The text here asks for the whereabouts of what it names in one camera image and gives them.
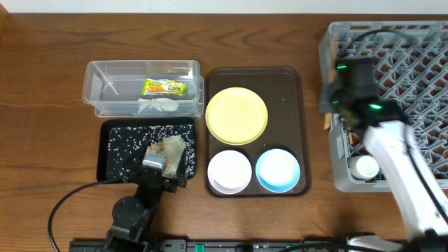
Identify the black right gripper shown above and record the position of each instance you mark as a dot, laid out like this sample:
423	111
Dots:
330	92

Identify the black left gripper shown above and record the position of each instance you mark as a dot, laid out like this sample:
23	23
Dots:
162	181

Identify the leftover noodles and rice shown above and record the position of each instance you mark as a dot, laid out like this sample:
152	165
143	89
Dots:
165	140

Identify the wooden chopstick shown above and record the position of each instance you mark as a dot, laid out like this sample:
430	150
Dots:
331	76
349	133

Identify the white tissue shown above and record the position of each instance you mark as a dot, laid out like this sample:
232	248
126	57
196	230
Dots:
160	104

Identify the white bowl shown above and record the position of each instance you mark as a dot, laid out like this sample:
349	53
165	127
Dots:
229	172

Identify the white paper cup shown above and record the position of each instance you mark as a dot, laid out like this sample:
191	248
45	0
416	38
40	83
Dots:
363	167

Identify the green snack wrapper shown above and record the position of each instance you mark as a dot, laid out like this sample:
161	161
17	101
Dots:
163	87

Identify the blue bowl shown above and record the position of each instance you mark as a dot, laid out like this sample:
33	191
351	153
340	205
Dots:
277	170

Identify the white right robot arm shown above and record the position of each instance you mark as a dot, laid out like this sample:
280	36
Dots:
387	135

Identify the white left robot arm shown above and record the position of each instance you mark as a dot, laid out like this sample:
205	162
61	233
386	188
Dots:
133	215

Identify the black waste tray bin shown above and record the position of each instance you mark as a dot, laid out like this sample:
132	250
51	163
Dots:
108	125

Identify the clear plastic waste bin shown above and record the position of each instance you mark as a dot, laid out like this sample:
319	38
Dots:
114	86

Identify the dark brown serving tray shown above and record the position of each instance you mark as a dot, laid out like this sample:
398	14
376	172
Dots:
281	90

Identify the yellow round plate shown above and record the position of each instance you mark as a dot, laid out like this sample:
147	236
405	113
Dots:
236	116

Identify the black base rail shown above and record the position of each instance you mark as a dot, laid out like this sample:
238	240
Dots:
181	245

